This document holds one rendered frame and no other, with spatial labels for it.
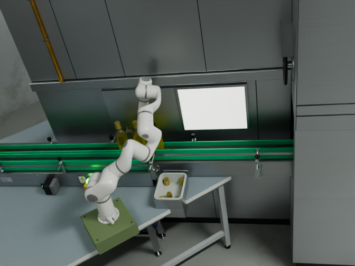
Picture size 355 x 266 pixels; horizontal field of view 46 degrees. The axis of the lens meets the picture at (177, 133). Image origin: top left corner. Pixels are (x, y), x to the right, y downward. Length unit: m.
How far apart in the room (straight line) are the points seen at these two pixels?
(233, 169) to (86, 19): 1.25
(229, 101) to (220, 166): 0.41
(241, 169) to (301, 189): 0.39
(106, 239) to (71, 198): 0.55
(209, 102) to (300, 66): 0.74
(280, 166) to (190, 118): 0.63
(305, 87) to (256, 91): 0.52
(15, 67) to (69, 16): 2.94
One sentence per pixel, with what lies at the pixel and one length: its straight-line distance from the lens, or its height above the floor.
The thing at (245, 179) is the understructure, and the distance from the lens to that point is 2.99.
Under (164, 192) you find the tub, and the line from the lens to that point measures 2.63.
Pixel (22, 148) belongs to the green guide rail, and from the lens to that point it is 3.12.
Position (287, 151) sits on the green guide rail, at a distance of 2.55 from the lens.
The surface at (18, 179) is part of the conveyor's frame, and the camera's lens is 3.06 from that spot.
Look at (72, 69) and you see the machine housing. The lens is 2.69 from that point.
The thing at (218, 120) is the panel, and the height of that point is 1.07.
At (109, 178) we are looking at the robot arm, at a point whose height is 1.21.
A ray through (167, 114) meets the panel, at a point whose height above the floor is 1.12.
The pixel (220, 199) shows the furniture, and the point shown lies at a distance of 2.84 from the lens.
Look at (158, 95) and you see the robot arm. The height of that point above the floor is 1.42.
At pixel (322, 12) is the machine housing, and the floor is 1.87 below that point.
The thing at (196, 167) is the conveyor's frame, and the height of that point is 0.83.
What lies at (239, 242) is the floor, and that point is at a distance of 3.29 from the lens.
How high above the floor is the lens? 2.62
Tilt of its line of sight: 37 degrees down
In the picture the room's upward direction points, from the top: 11 degrees counter-clockwise
